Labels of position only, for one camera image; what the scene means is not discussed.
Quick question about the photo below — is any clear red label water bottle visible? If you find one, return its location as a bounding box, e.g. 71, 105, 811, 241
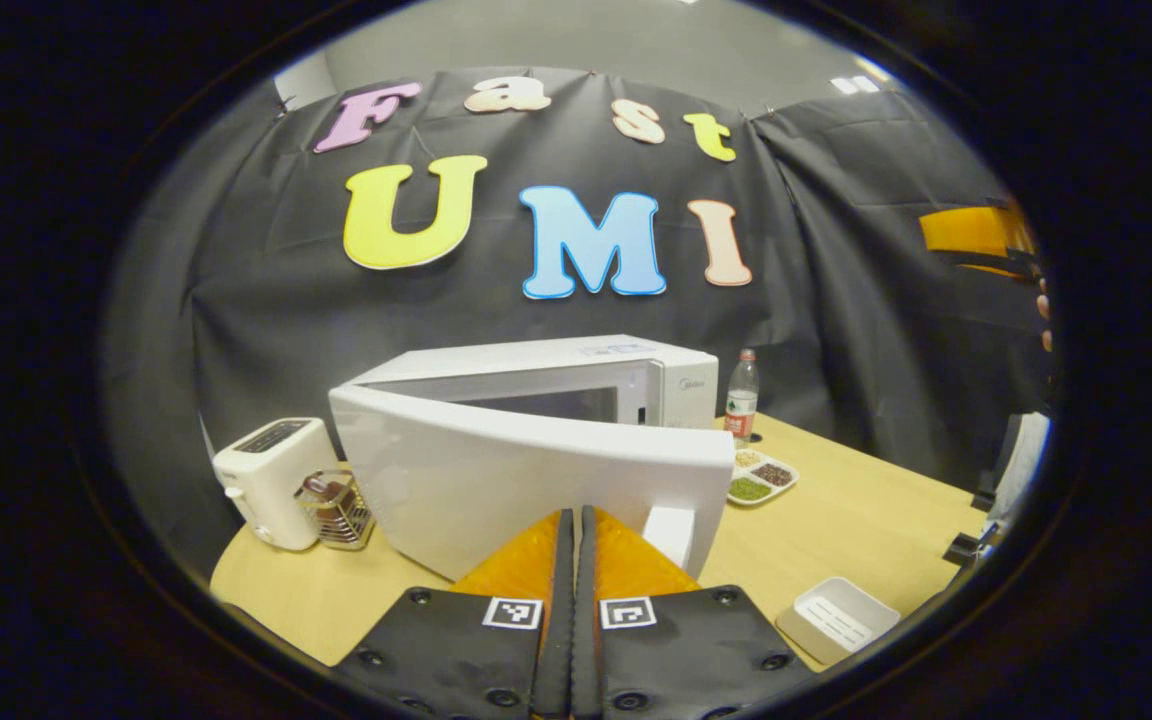
723, 348, 761, 446

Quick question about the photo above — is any wire mesh basket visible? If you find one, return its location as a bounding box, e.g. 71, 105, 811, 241
294, 468, 376, 552

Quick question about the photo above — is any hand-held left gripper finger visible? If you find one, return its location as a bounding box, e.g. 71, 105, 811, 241
576, 505, 817, 720
334, 508, 575, 720

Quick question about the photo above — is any person's white garment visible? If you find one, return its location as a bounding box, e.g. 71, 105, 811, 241
986, 410, 1052, 526

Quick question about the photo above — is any small white rectangular tray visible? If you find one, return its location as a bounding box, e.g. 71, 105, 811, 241
774, 576, 902, 667

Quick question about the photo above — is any white divided dish of beans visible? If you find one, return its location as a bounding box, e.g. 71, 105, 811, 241
726, 447, 800, 508

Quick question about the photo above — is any white toaster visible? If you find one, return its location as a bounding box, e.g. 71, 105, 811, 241
212, 417, 339, 552

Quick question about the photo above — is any white microwave oven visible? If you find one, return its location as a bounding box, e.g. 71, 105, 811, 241
328, 334, 737, 583

